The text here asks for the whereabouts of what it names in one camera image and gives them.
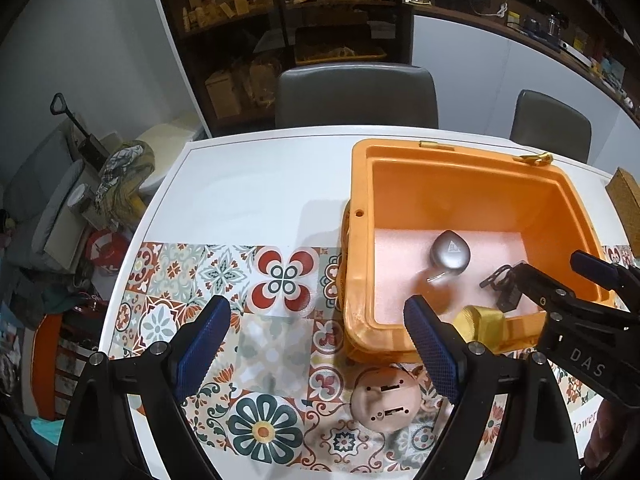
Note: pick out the black hand trolley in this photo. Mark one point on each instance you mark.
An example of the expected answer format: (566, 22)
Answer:
(89, 146)

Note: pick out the dark wooden shelf unit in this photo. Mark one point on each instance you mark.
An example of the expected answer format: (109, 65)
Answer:
(232, 52)

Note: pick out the orange plastic crate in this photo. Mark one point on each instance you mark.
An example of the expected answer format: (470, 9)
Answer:
(405, 193)

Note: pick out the left grey chair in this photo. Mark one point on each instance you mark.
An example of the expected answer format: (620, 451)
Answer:
(356, 93)

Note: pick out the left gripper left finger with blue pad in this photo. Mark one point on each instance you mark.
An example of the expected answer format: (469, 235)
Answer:
(98, 438)

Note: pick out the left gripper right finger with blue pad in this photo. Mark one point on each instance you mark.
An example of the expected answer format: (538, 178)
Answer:
(535, 439)

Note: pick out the right grey chair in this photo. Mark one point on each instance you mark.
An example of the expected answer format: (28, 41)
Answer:
(541, 121)

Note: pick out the crumpled patterned cloth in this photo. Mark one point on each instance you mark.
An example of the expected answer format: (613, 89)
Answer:
(121, 178)

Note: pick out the grey chair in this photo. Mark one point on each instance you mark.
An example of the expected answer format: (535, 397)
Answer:
(356, 93)
(541, 121)

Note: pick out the doll head figurine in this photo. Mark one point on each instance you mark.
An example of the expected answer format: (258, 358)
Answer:
(386, 400)

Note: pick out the patterned tile table runner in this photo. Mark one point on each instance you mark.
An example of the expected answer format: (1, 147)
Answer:
(275, 403)

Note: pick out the black clip device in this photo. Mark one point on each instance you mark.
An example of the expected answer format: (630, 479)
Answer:
(503, 282)

